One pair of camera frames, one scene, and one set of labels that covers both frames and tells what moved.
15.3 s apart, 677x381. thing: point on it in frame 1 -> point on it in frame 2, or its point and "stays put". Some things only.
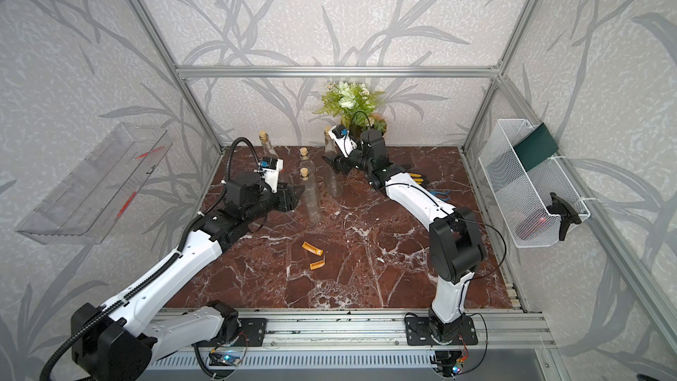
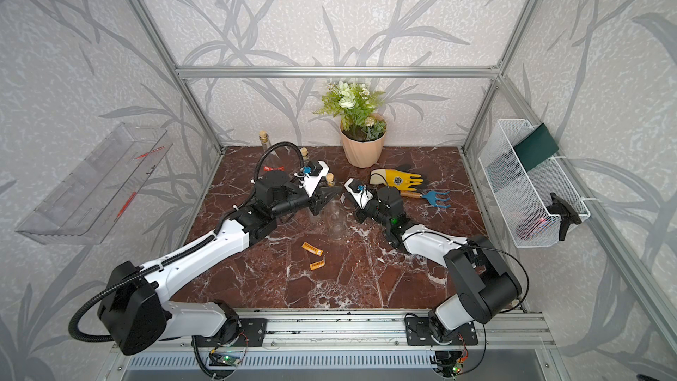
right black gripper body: [356, 160] -> [373, 212]
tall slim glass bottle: [334, 184] -> [336, 216]
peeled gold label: [317, 265] stays put
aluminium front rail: [499, 331] stays put
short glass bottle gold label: [306, 162] stays put
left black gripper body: [266, 202] -> [295, 201]
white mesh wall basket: [539, 204] stays put
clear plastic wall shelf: [87, 202] stays put
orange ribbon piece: [311, 248] stays put
